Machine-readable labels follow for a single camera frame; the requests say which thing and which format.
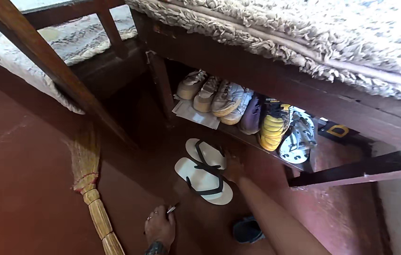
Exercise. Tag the person's left fingers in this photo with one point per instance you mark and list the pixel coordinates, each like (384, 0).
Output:
(153, 215)

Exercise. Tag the white dotted flip-flops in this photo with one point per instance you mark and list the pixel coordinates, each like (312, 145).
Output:
(298, 140)

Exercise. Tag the person's right forearm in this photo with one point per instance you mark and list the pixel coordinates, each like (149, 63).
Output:
(278, 219)

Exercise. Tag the cardboard sheet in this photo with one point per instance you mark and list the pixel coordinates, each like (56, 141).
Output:
(197, 115)

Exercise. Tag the black item with yellow print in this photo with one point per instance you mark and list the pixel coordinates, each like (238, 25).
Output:
(337, 130)

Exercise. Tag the small black and white stick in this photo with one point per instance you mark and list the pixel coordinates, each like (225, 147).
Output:
(171, 209)

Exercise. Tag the fluffy cream cover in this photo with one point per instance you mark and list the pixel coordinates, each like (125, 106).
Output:
(314, 39)

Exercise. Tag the person's right hand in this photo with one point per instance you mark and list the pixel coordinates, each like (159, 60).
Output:
(235, 170)

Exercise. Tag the straw broom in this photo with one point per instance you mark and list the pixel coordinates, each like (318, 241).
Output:
(91, 191)

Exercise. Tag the dark blue slipper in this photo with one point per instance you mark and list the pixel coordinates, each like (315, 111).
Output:
(246, 231)

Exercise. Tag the person's right fingers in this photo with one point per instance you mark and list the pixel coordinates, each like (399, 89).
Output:
(229, 156)

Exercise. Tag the person's left hand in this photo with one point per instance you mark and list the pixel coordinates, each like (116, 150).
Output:
(159, 228)

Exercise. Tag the dark wooden bench with shelf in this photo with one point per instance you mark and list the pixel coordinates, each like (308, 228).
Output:
(243, 69)

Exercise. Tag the person's left forearm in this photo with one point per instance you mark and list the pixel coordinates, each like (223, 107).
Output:
(156, 249)

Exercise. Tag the dark brown wooden chair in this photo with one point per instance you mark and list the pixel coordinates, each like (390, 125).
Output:
(50, 55)

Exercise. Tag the row of shoes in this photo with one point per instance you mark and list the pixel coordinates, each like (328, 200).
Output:
(239, 106)

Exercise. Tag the person's left thumb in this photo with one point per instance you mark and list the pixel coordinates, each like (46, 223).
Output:
(171, 219)

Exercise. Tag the white patterned cushion cover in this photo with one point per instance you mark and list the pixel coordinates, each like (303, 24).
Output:
(27, 56)

